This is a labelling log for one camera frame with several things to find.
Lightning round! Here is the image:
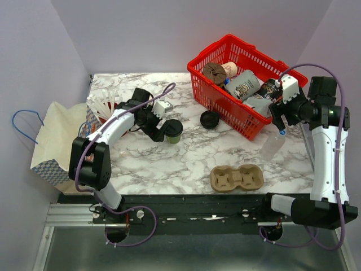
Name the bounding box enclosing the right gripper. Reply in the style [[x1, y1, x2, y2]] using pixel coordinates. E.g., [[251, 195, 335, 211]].
[[268, 86, 314, 130]]

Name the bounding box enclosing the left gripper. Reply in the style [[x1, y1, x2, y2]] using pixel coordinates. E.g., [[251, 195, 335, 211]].
[[137, 106, 170, 142]]

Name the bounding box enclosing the black coffee lid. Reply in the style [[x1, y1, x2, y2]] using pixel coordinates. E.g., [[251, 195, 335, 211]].
[[165, 119, 183, 138]]

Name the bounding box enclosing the cardboard cup carrier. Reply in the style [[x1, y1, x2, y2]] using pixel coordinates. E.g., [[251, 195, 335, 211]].
[[210, 164, 265, 193]]

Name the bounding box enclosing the paper takeout bag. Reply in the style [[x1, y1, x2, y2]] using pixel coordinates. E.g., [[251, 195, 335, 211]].
[[11, 100, 104, 195]]

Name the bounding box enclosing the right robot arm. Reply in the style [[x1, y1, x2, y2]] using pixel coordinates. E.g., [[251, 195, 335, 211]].
[[259, 74, 358, 230]]

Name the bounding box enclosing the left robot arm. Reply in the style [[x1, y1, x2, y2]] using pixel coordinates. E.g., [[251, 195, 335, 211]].
[[68, 88, 183, 223]]

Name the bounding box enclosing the black coffee can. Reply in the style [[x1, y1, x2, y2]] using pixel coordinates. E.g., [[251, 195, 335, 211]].
[[255, 78, 283, 102]]

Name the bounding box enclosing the grey coffee bag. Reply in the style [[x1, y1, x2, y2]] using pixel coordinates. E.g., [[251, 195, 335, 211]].
[[225, 70, 261, 101]]

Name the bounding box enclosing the grey crumpled pouch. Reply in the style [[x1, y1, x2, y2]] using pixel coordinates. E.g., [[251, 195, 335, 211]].
[[244, 94, 272, 118]]

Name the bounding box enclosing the clear plastic bottle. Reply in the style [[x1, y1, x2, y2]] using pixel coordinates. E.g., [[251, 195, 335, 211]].
[[259, 129, 287, 160]]

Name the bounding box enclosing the red plastic basket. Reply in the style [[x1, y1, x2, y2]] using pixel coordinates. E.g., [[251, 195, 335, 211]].
[[187, 34, 309, 141]]

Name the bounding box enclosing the stack of black lids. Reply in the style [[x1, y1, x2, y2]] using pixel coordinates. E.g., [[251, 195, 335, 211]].
[[200, 110, 219, 129]]

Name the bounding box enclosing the red ribbed cup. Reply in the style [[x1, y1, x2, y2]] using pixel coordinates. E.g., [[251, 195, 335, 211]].
[[98, 102, 118, 124]]

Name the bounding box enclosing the white straws bundle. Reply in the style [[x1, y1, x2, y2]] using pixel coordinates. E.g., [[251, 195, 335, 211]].
[[86, 90, 117, 117]]

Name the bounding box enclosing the pink patterned cup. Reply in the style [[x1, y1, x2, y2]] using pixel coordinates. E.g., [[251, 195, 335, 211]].
[[221, 62, 238, 78]]

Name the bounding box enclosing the brown cardboard disc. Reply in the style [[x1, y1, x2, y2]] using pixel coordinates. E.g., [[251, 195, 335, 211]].
[[202, 62, 227, 86]]

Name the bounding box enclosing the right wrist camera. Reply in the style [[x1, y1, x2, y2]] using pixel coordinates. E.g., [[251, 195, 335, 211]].
[[281, 74, 300, 104]]

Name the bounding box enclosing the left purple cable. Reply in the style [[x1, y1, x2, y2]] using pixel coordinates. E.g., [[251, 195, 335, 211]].
[[73, 82, 176, 248]]

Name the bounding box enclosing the purple cable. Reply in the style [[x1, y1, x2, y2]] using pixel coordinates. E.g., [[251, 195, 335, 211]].
[[259, 63, 347, 251], [73, 82, 176, 248]]

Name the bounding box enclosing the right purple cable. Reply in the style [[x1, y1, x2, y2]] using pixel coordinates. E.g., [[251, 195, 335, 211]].
[[259, 63, 347, 251]]

